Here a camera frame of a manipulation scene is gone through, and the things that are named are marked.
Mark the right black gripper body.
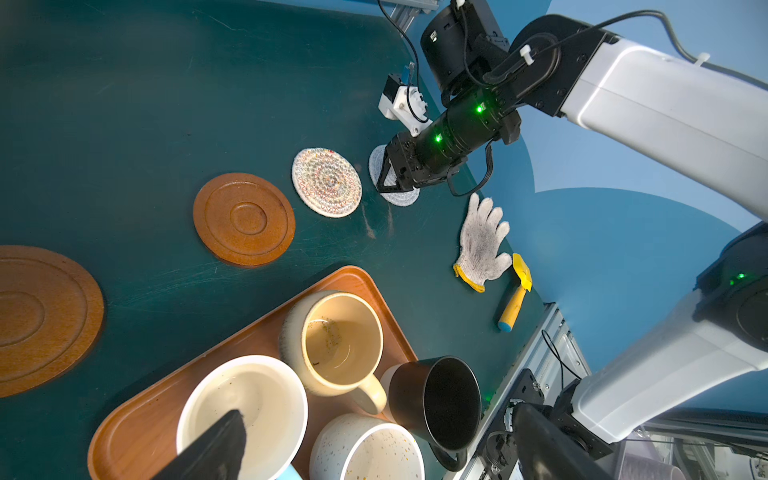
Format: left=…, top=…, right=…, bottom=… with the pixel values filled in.
left=385, top=89, right=522, bottom=189

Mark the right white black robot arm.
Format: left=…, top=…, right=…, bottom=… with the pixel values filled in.
left=369, top=1, right=767, bottom=479

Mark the grey woven coaster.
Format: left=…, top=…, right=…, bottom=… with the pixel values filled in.
left=368, top=145, right=420, bottom=207

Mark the yellow hand shovel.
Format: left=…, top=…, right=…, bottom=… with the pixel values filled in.
left=497, top=253, right=533, bottom=333

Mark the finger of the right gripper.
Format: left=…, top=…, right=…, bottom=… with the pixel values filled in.
left=375, top=149, right=401, bottom=194

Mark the white speckled mug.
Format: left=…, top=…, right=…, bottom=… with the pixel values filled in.
left=309, top=413, right=425, bottom=480

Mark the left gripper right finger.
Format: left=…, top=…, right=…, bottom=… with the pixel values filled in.
left=512, top=403, right=611, bottom=480

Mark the light blue mug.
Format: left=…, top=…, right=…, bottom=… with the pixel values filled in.
left=176, top=355, right=308, bottom=479

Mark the dark wooden coaster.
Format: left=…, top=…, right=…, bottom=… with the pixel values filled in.
left=193, top=173, right=296, bottom=268
left=1, top=245, right=105, bottom=398

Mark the multicolour woven coaster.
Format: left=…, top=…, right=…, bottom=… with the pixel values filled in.
left=291, top=148, right=363, bottom=218

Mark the aluminium frame right post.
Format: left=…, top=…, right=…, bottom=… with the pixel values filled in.
left=382, top=0, right=439, bottom=32

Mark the black mug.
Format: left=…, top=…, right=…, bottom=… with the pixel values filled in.
left=380, top=356, right=482, bottom=472

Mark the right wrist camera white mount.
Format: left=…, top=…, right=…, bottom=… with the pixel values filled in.
left=378, top=74, right=432, bottom=137

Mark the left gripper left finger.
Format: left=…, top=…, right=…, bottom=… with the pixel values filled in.
left=152, top=409, right=247, bottom=480

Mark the beige ceramic mug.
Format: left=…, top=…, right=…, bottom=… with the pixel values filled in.
left=279, top=290, right=387, bottom=415

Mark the white work glove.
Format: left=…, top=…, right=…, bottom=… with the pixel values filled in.
left=453, top=193, right=513, bottom=293

